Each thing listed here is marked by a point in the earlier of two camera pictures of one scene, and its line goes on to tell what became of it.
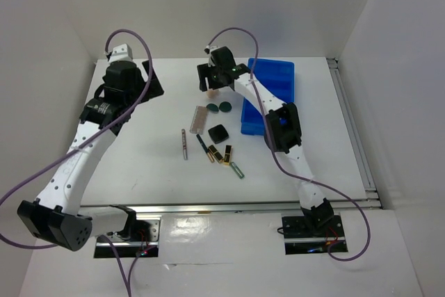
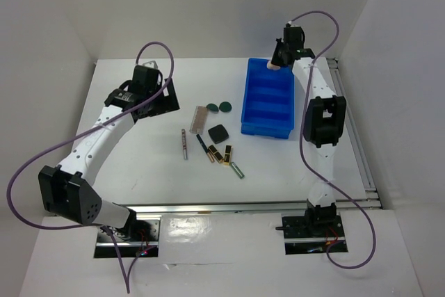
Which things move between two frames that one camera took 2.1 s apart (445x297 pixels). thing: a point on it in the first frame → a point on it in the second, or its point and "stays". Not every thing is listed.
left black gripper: [154, 89] → [168, 103]
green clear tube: [238, 172] stays
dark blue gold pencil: [205, 149] stays
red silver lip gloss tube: [184, 144] stays
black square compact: [218, 133] stays
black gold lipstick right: [228, 151] stays
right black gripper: [204, 71] → [275, 60]
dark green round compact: [213, 108] stays
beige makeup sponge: [212, 93] → [272, 66]
